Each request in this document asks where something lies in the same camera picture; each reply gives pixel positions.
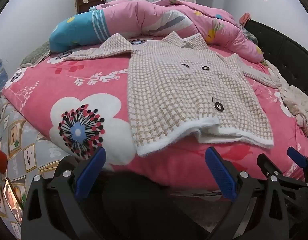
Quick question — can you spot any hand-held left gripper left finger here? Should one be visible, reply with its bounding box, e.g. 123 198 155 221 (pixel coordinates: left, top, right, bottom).
21 146 107 240

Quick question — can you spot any green patterned cloth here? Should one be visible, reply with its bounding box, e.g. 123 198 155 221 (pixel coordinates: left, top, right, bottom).
20 40 52 68

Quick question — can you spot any red cloth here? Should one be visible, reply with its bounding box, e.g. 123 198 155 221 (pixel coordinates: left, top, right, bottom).
239 12 251 25

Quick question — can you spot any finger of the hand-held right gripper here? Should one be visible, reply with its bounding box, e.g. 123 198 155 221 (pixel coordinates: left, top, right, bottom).
287 147 308 181
257 152 308 188

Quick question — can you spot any beige white houndstooth knit coat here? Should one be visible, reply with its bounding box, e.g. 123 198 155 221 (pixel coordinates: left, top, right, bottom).
63 32 282 157

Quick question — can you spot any cream fuzzy garment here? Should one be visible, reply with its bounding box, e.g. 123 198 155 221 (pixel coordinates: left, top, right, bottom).
263 60 308 135

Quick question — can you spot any grey checked cloth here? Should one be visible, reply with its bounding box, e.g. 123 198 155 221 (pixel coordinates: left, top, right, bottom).
243 26 258 43

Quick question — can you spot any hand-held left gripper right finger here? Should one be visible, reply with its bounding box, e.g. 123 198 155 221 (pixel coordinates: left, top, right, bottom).
205 146 291 240

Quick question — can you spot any pink floral fleece blanket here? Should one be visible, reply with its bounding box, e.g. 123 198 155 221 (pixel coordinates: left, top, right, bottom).
2 36 308 193

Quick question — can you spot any pink and blue comforter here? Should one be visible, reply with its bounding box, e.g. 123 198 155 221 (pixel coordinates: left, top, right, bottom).
49 0 265 64

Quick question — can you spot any black padded headboard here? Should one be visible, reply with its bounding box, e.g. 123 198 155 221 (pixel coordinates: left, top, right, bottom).
244 19 308 98

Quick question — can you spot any grey patterned bedsheet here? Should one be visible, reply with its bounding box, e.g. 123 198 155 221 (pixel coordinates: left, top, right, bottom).
0 95 77 238

